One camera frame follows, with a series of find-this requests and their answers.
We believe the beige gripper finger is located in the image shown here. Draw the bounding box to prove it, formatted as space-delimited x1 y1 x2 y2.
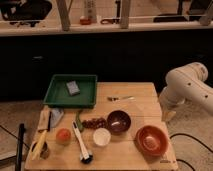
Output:
162 110 176 122

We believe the green vegetable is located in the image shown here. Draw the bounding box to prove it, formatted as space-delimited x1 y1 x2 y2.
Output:
75 109 84 132

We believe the white black dish brush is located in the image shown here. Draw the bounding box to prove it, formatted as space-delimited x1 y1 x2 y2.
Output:
72 122 93 164

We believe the red object on shelf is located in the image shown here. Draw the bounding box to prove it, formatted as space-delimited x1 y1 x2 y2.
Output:
79 16 92 25

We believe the green plastic tray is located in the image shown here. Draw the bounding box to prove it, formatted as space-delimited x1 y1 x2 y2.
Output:
44 74 97 108

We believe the orange-red bowl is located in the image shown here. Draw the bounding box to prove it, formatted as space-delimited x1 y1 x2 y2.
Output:
135 125 168 156

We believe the black cable on floor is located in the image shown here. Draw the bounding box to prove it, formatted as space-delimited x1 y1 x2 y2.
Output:
169 132 213 171

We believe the grey folded cloth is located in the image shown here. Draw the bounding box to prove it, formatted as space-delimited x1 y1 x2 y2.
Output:
50 108 64 128

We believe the silver fork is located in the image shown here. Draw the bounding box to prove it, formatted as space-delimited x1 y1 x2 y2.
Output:
107 96 134 101

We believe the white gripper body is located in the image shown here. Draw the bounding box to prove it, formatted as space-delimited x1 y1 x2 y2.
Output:
159 95 185 111

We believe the dark round cup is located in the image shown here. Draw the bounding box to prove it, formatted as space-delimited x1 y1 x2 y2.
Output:
40 143 50 159

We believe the grey sponge block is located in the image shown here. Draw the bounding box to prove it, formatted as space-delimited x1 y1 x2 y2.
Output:
66 81 80 96

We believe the red grapes bunch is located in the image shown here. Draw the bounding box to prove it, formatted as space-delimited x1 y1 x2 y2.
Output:
82 118 107 129

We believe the black pole left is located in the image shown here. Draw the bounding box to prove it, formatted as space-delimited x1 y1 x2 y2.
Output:
15 123 25 171

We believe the purple bowl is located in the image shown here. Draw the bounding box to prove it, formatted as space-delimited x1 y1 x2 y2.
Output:
107 110 131 135

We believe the orange tomato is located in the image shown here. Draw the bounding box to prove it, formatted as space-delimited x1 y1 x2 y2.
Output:
56 128 71 145

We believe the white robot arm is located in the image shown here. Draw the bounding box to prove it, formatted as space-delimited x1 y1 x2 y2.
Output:
159 62 213 121

